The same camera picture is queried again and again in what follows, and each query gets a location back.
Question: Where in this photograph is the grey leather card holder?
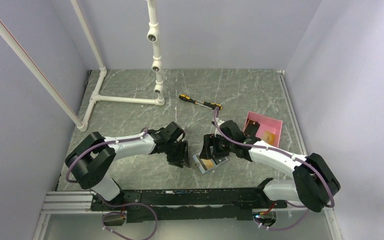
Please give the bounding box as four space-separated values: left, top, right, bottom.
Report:
192 153 229 175

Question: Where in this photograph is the white PVC pipe frame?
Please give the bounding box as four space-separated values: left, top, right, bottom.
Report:
0 0 166 133

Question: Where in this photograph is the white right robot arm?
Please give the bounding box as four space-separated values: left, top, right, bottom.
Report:
197 120 341 213

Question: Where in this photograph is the yellow black screwdriver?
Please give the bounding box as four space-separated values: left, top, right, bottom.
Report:
178 94 223 110

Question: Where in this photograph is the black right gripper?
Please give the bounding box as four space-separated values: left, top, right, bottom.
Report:
199 133 235 160

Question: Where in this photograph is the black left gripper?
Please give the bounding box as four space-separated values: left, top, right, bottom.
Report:
164 139 190 168

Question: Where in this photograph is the pink plastic card box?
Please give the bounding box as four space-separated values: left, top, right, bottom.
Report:
243 111 283 147

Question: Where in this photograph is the aluminium extrusion frame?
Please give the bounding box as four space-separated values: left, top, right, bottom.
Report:
32 69 344 240

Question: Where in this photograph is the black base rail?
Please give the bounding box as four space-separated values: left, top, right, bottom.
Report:
90 184 287 223

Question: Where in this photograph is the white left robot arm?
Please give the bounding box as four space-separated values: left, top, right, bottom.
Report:
65 121 191 210

